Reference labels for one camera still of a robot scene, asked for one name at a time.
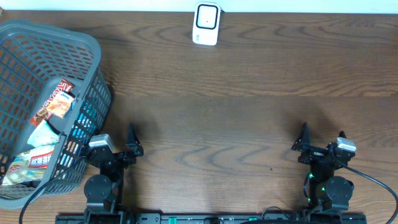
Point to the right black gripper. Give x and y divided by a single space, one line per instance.
303 142

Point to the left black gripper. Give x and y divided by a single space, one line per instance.
134 145

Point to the orange tissue pack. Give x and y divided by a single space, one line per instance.
61 104

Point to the red chocolate bar wrapper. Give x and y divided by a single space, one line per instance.
42 114

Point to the teal wet wipes pack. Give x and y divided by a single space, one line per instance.
43 135

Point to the yellow noodle snack bag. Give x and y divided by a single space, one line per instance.
29 166

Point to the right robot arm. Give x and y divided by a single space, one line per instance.
328 195

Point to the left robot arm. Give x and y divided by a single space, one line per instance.
104 191

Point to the white barcode scanner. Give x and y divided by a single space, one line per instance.
206 23

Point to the grey plastic basket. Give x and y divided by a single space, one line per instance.
34 59

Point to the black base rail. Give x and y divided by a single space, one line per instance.
156 218

